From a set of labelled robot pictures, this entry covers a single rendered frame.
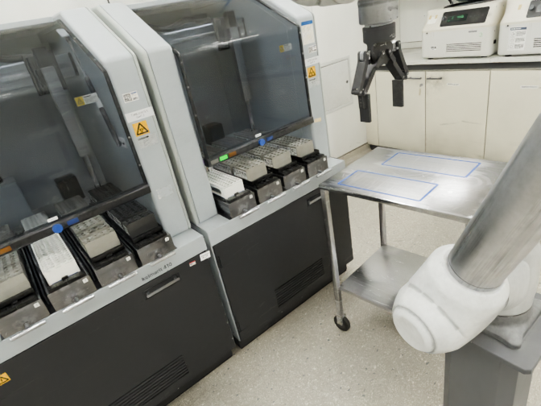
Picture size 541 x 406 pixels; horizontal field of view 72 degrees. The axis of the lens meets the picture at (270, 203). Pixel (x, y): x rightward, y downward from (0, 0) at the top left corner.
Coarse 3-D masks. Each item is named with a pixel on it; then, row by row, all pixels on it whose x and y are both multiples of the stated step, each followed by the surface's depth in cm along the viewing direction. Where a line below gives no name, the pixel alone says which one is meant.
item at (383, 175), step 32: (384, 160) 162; (416, 160) 156; (448, 160) 151; (480, 160) 145; (320, 192) 154; (352, 192) 142; (384, 192) 137; (416, 192) 133; (448, 192) 129; (480, 192) 125; (384, 224) 194; (384, 256) 190; (416, 256) 186; (352, 288) 173; (384, 288) 170
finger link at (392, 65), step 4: (388, 48) 89; (388, 52) 89; (392, 56) 91; (392, 60) 91; (388, 64) 94; (392, 64) 93; (396, 64) 93; (388, 68) 95; (392, 68) 94; (396, 68) 94; (400, 68) 95; (392, 72) 96; (396, 72) 95; (400, 72) 95; (400, 76) 96; (404, 76) 97
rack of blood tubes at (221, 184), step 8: (208, 176) 172; (216, 176) 170; (224, 176) 168; (232, 176) 166; (216, 184) 161; (224, 184) 159; (232, 184) 158; (240, 184) 161; (216, 192) 163; (224, 192) 157; (232, 192) 159; (240, 192) 162
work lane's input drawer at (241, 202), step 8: (248, 192) 160; (216, 200) 163; (224, 200) 159; (232, 200) 156; (240, 200) 158; (248, 200) 161; (224, 208) 160; (232, 208) 157; (240, 208) 159; (248, 208) 162; (256, 208) 159; (232, 216) 158; (240, 216) 155
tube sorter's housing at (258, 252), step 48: (288, 0) 174; (144, 48) 129; (192, 144) 148; (192, 192) 153; (288, 192) 174; (240, 240) 164; (288, 240) 183; (336, 240) 206; (240, 288) 171; (288, 288) 192; (240, 336) 179
